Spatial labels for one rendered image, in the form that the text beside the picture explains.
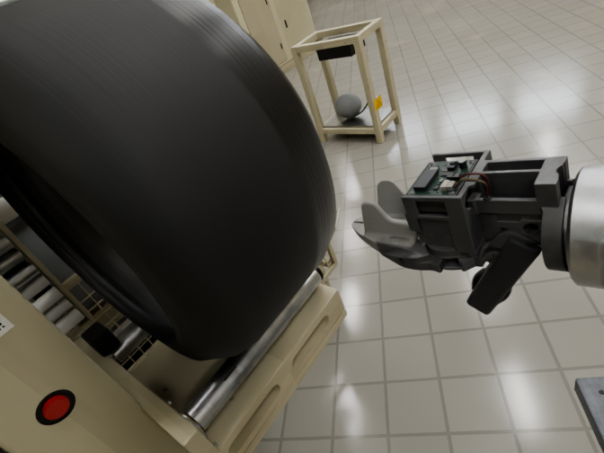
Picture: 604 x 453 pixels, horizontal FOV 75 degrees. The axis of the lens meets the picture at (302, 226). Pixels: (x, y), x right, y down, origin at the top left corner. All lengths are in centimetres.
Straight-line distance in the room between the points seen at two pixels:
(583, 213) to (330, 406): 145
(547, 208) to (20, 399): 59
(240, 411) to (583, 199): 57
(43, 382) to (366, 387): 127
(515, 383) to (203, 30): 147
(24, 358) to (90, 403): 12
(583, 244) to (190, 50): 40
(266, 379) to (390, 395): 97
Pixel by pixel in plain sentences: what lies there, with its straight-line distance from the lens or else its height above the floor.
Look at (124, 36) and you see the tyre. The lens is 48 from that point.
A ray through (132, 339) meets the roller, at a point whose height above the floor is 91.
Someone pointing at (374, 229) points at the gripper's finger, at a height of 116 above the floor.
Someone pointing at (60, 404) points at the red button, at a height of 106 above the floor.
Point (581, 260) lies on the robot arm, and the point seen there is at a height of 120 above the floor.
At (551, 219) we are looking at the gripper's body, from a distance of 33.
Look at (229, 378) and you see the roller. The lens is 69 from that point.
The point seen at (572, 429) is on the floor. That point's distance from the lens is 160.
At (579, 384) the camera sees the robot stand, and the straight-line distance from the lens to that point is 97.
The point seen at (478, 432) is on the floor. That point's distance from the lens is 156.
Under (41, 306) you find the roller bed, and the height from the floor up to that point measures 100.
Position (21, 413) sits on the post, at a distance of 63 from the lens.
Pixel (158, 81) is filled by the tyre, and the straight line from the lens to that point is 44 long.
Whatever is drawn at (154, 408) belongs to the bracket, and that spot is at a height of 95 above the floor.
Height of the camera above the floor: 142
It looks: 34 degrees down
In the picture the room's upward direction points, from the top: 23 degrees counter-clockwise
